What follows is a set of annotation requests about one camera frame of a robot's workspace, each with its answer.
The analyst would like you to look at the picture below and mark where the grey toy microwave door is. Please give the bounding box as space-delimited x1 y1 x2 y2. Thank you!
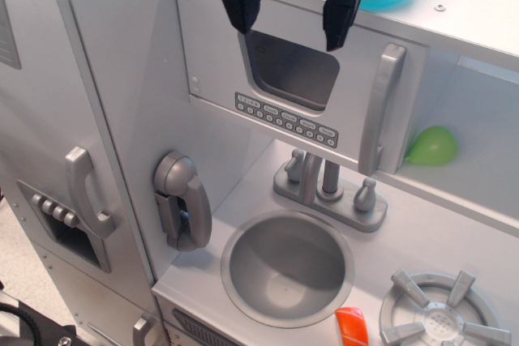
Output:
178 0 430 173

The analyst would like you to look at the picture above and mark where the grey microwave door handle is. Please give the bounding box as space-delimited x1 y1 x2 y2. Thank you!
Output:
358 44 406 176

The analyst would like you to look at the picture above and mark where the grey toy faucet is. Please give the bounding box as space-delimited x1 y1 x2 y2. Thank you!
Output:
273 148 388 233

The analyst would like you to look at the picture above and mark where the white toy fridge cabinet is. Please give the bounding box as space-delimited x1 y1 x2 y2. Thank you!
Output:
1 0 187 345

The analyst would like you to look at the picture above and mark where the green toy pear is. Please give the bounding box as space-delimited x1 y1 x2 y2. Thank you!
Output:
404 126 459 166

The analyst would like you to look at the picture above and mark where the round grey sink basin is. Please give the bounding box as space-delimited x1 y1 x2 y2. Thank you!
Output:
221 210 354 328

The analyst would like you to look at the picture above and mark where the grey ice dispenser panel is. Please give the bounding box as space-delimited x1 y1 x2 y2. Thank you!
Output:
17 180 111 273

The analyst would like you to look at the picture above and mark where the orange toy food piece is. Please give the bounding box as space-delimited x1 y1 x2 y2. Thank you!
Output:
335 307 369 346

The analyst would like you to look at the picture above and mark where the grey toy stove burner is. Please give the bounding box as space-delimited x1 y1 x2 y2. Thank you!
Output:
379 269 512 345

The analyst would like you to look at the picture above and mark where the grey toy wall phone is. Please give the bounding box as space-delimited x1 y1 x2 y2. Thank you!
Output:
153 151 212 252

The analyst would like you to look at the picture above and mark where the grey fridge door handle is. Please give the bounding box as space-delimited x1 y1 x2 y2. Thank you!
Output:
65 146 115 239

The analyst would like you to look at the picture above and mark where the grey lower fridge handle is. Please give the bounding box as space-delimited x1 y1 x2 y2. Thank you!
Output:
132 316 161 346

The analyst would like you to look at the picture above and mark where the black cable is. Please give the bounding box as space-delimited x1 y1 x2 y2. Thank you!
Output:
0 301 78 346

